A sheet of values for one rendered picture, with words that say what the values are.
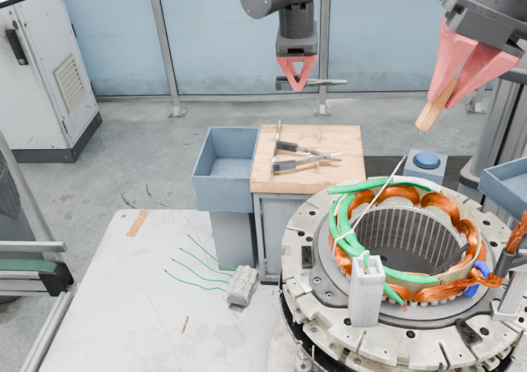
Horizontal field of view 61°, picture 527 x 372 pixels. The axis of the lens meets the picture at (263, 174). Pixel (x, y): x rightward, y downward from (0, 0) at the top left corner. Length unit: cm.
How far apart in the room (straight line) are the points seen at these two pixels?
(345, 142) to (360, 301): 43
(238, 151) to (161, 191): 158
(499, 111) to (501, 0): 56
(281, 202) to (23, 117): 222
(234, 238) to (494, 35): 65
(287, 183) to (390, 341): 34
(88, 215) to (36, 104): 70
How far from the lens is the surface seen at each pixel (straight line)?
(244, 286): 93
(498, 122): 100
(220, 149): 96
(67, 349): 99
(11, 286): 127
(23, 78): 272
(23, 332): 213
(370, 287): 49
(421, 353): 54
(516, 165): 91
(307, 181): 77
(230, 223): 90
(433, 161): 88
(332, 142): 87
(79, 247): 235
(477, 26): 44
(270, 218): 84
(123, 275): 106
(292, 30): 74
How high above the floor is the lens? 155
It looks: 38 degrees down
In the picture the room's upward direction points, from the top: 4 degrees counter-clockwise
